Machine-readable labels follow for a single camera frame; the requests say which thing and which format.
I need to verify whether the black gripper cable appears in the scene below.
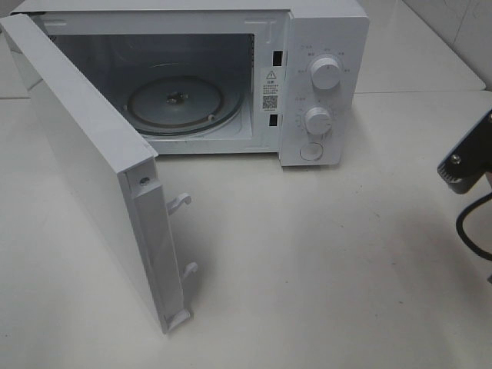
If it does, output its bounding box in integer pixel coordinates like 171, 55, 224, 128
455, 191, 492, 261

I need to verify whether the white microwave door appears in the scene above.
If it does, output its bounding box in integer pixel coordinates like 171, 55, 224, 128
1, 15, 198, 332

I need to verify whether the round white door button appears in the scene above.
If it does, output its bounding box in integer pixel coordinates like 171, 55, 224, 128
299, 142, 324, 161

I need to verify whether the white timer knob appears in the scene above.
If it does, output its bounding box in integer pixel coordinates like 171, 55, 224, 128
304, 107, 332, 135

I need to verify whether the glass microwave turntable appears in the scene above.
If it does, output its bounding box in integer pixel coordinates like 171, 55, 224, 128
121, 63, 251, 137

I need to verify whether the white warning label sticker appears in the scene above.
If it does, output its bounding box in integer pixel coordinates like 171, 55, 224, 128
261, 68, 281, 111

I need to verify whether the white microwave oven body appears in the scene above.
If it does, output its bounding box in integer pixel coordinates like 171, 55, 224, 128
6, 1, 369, 167

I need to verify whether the upper white power knob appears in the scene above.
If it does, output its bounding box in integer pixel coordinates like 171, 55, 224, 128
310, 55, 341, 90

